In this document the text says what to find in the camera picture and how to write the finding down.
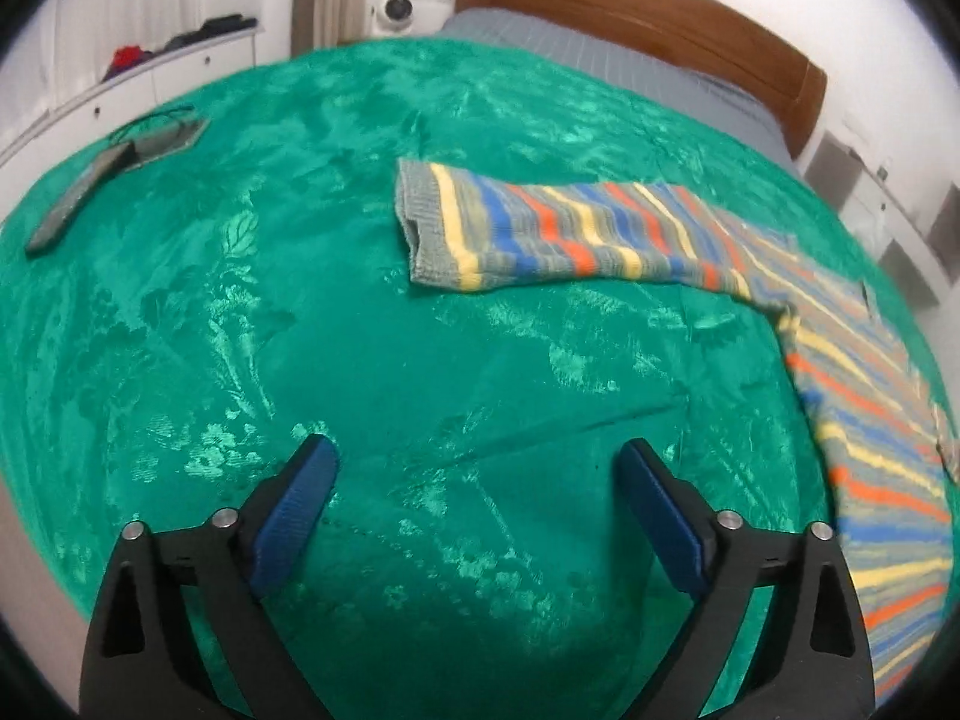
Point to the grey bed sheet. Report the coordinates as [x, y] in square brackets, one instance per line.
[600, 56]

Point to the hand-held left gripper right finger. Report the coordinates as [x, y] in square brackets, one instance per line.
[664, 521]

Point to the short grey flat device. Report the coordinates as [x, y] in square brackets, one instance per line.
[169, 139]

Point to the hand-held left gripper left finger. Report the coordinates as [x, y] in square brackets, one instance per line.
[296, 510]

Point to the long grey flat device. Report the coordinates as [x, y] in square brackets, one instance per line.
[75, 202]

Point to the red cloth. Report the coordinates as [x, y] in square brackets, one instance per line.
[127, 58]

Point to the green floral blanket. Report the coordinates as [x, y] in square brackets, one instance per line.
[390, 405]

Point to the striped knit sweater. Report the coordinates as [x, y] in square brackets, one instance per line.
[600, 232]

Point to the white wall shelf unit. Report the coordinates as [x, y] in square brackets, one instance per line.
[900, 210]

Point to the brown wooden headboard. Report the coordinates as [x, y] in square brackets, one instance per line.
[675, 22]

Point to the dark clothes pile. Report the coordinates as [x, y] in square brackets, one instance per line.
[206, 28]

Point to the white dome security camera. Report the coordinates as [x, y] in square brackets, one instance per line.
[395, 11]

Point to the white dresser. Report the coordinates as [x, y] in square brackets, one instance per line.
[165, 79]

